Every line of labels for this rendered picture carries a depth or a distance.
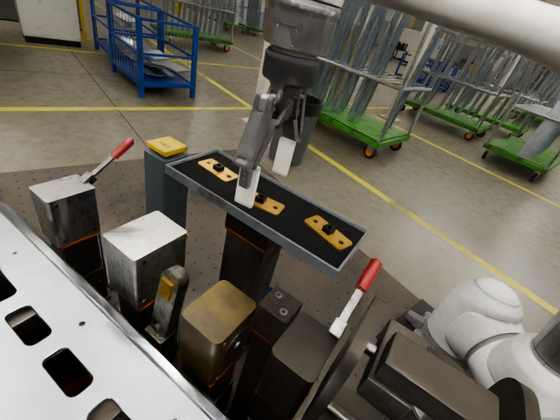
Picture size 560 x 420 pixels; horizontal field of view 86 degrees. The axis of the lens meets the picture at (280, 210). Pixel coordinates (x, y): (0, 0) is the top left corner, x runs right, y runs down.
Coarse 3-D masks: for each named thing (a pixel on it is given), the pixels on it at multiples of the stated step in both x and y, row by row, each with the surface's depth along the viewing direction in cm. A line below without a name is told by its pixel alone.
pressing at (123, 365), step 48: (0, 240) 54; (48, 288) 48; (0, 336) 41; (48, 336) 43; (96, 336) 44; (144, 336) 45; (0, 384) 37; (48, 384) 38; (96, 384) 39; (144, 384) 40; (192, 384) 41
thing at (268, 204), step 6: (258, 198) 52; (264, 198) 52; (270, 198) 54; (258, 204) 52; (264, 204) 52; (270, 204) 53; (276, 204) 53; (282, 204) 54; (264, 210) 51; (270, 210) 51; (276, 210) 52
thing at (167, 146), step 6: (162, 138) 65; (168, 138) 65; (150, 144) 62; (156, 144) 62; (162, 144) 63; (168, 144) 63; (174, 144) 64; (180, 144) 64; (156, 150) 62; (162, 150) 61; (168, 150) 61; (174, 150) 62; (180, 150) 63; (186, 150) 65
